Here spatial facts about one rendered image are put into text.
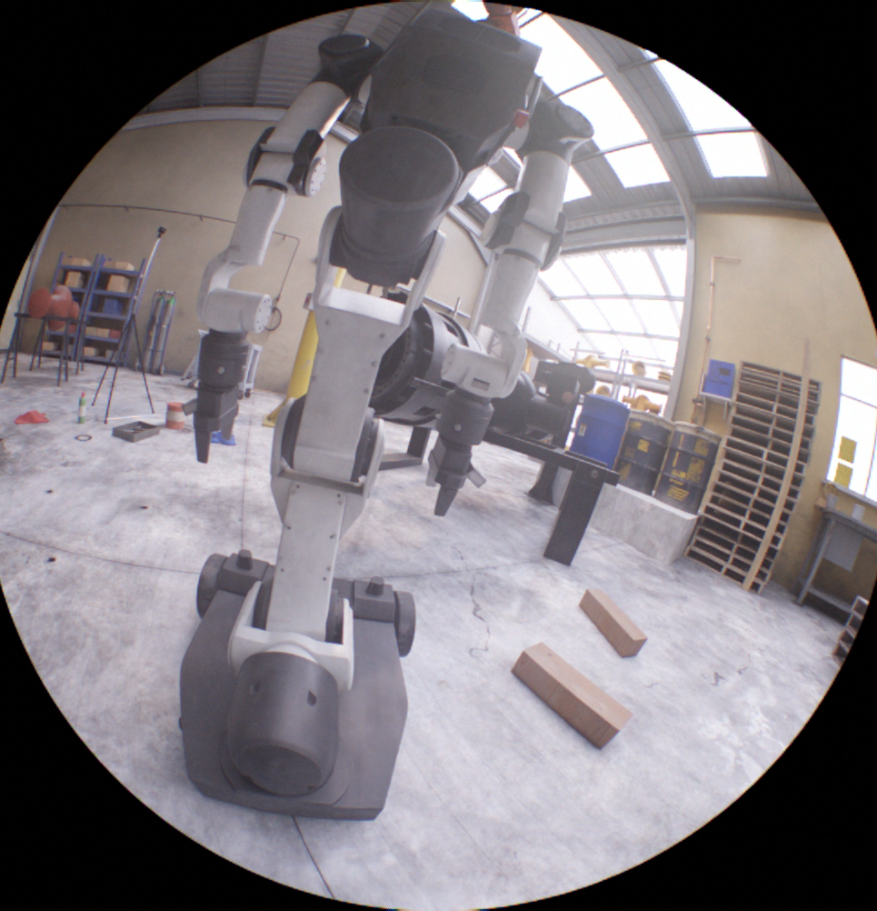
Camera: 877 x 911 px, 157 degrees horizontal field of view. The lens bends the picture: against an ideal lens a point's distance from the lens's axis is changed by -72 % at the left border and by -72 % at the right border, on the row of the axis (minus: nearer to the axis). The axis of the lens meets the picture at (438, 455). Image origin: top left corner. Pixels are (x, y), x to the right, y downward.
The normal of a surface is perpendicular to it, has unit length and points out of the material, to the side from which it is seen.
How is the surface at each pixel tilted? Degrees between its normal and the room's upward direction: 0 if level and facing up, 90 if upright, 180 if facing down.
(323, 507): 60
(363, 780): 0
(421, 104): 105
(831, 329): 90
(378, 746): 0
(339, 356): 100
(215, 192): 90
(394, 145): 90
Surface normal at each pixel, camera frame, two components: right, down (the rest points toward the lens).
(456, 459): 0.17, 0.42
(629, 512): -0.81, -0.14
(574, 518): -0.42, 0.04
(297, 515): 0.33, -0.27
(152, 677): 0.27, -0.95
